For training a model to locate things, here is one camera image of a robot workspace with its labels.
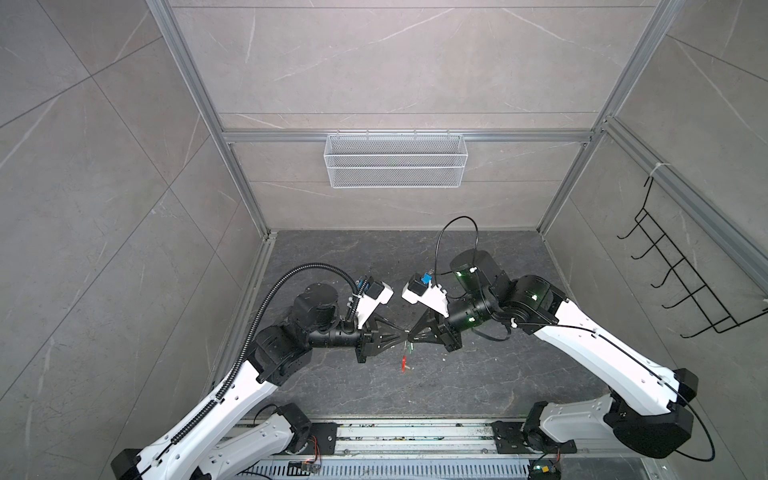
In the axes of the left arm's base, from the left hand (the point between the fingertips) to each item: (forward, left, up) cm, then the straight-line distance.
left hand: (404, 331), depth 58 cm
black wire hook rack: (+6, -64, +1) cm, 64 cm away
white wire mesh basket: (+64, -1, -3) cm, 64 cm away
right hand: (+1, -2, -2) cm, 3 cm away
